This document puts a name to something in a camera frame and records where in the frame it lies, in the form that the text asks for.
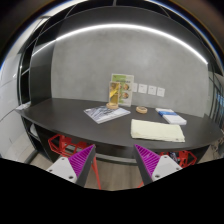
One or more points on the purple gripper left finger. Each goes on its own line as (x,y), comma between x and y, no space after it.
(75,168)

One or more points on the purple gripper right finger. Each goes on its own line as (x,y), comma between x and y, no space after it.
(153,166)

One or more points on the pale yellow folded towel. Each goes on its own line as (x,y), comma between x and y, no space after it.
(156,131)

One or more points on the blue and white booklet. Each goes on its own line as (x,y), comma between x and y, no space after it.
(171,117)

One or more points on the grey magazine on table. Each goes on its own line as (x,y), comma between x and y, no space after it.
(103,114)

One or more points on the yellow sign in wooden stand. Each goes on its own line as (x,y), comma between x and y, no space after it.
(114,89)

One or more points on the green white poster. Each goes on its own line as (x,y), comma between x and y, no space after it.
(126,88)

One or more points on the black shelving unit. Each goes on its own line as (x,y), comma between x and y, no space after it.
(36,78)

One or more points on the LED ceiling light strip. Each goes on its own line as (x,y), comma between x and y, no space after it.
(126,27)

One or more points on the red wire stool left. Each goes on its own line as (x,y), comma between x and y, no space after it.
(65,148)

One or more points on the white wall switch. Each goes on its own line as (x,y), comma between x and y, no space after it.
(134,87)
(152,90)
(160,92)
(142,88)

